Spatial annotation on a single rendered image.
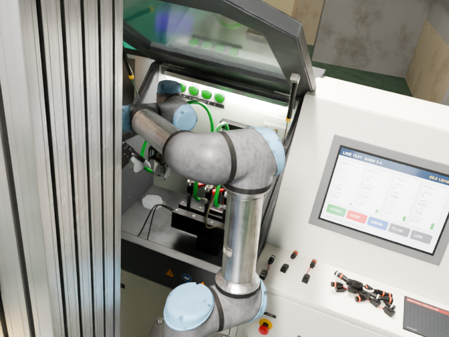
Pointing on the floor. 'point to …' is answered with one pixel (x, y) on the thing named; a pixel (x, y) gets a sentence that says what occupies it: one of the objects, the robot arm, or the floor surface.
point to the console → (288, 312)
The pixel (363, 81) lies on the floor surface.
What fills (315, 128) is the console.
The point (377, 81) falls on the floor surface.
